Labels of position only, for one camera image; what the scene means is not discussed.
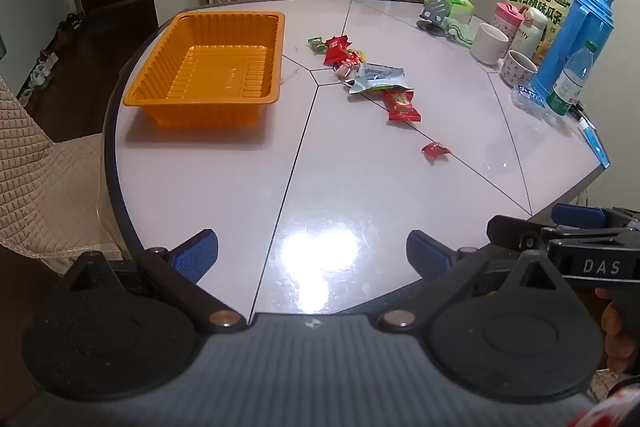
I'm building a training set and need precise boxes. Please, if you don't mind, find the small red twisted candy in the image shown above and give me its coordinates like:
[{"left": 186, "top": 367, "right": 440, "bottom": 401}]
[{"left": 421, "top": 140, "right": 452, "bottom": 160}]

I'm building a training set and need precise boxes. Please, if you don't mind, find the plain white mug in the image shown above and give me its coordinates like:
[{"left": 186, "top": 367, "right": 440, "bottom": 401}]
[{"left": 470, "top": 23, "right": 510, "bottom": 66}]

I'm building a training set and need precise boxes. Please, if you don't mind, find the blue thermos jug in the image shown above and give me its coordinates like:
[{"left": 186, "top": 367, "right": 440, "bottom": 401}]
[{"left": 529, "top": 0, "right": 616, "bottom": 100}]

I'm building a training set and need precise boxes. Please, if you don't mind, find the blue label water bottle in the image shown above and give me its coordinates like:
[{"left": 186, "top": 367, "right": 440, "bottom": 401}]
[{"left": 511, "top": 82, "right": 549, "bottom": 118}]

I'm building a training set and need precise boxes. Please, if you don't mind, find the pink lidded cup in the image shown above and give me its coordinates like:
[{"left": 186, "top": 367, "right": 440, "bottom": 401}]
[{"left": 494, "top": 2, "right": 524, "bottom": 34}]

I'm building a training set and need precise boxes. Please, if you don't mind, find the green label water bottle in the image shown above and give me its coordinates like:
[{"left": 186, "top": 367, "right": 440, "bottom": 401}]
[{"left": 545, "top": 39, "right": 599, "bottom": 117}]

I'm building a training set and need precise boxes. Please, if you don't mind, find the blue white flat packet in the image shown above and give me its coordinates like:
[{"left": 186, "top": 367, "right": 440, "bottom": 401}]
[{"left": 577, "top": 117, "right": 612, "bottom": 168}]

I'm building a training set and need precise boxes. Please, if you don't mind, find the light green cloth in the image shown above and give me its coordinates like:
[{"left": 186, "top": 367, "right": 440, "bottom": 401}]
[{"left": 442, "top": 19, "right": 474, "bottom": 46}]

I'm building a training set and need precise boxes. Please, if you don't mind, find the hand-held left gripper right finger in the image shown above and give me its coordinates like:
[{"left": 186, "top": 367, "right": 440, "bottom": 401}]
[{"left": 377, "top": 229, "right": 573, "bottom": 335}]

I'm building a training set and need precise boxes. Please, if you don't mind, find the silver snack packet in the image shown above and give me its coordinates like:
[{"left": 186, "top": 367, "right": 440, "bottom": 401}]
[{"left": 347, "top": 63, "right": 414, "bottom": 97}]

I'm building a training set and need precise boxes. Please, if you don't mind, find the row of shoes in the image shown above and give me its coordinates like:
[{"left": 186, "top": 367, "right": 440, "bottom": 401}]
[{"left": 19, "top": 12, "right": 87, "bottom": 102}]

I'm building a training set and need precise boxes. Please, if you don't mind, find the orange plastic tray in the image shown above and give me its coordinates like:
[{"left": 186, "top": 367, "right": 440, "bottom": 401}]
[{"left": 122, "top": 11, "right": 287, "bottom": 128}]

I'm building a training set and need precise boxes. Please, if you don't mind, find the grey phone stand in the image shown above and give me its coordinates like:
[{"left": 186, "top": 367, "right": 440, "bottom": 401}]
[{"left": 417, "top": 0, "right": 451, "bottom": 39}]

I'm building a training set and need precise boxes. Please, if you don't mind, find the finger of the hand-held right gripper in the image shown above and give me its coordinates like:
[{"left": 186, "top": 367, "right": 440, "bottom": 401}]
[
  {"left": 486, "top": 215, "right": 551, "bottom": 254},
  {"left": 551, "top": 204, "right": 640, "bottom": 233}
]

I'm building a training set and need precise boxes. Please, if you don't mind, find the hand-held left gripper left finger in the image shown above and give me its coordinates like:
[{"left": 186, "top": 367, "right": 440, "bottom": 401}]
[{"left": 62, "top": 229, "right": 248, "bottom": 336}]

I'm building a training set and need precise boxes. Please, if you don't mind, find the white thermos bottle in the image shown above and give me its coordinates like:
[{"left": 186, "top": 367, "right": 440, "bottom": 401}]
[{"left": 515, "top": 9, "right": 549, "bottom": 54}]

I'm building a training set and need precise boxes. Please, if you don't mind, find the person's right hand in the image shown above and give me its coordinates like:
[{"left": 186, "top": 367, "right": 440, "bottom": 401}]
[{"left": 595, "top": 288, "right": 640, "bottom": 377}]

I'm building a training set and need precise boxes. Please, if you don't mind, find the patterned white mug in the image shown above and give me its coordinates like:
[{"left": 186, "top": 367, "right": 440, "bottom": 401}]
[{"left": 501, "top": 50, "right": 540, "bottom": 88}]

